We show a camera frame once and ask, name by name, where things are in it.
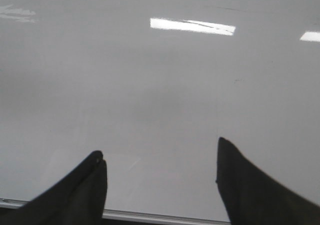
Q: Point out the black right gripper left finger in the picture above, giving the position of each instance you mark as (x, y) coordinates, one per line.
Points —
(77, 199)

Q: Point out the white whiteboard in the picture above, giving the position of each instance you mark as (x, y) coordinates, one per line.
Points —
(153, 84)

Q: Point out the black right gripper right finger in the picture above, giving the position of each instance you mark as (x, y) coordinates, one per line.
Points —
(251, 197)

